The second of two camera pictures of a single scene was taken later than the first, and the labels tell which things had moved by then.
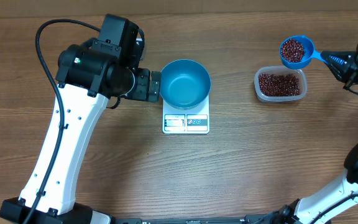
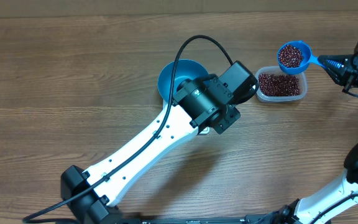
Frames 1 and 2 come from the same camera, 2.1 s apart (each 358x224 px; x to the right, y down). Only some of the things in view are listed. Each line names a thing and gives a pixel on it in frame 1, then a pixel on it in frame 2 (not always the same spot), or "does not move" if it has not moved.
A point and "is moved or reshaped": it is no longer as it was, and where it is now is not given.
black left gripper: [144, 92] -> [233, 117]
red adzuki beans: [280, 85] does not move
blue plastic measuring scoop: [297, 51] is moved or reshaped
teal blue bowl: [185, 84] does not move
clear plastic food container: [277, 83] does not move
